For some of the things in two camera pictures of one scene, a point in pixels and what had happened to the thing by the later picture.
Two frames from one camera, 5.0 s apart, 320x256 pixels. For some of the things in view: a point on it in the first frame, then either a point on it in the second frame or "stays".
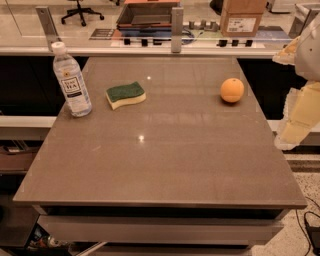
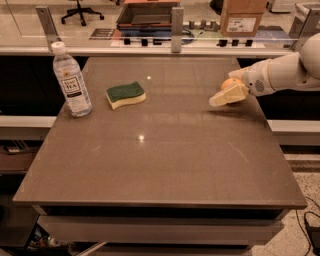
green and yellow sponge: x=120 y=95 stays
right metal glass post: x=301 y=17 stays
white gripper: x=309 y=55 to x=256 y=79
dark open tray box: x=147 y=14 stays
